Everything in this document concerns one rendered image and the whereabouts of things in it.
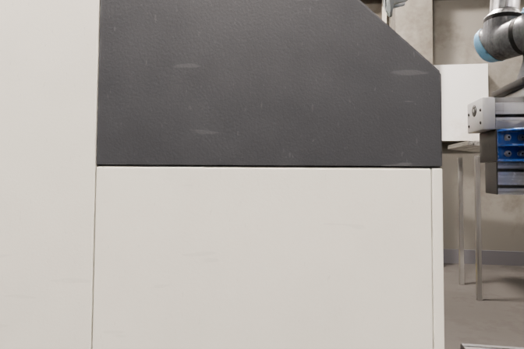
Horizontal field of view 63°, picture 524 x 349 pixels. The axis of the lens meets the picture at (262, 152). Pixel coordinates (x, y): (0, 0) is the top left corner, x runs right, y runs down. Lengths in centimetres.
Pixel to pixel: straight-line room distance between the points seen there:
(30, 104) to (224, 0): 38
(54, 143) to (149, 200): 19
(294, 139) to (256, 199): 12
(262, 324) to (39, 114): 52
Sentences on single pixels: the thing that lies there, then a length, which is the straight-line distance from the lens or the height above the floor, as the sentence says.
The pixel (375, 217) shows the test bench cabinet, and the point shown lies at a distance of 74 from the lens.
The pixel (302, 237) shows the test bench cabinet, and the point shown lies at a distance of 72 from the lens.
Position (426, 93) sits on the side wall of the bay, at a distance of 77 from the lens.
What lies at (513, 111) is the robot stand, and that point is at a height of 95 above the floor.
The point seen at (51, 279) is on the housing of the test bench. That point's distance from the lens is 83.
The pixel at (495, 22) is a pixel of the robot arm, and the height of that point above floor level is 125.
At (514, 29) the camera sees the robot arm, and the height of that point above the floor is 120.
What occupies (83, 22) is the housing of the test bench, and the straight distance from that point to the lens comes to 83.
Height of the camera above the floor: 78
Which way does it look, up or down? 3 degrees up
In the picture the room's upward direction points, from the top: straight up
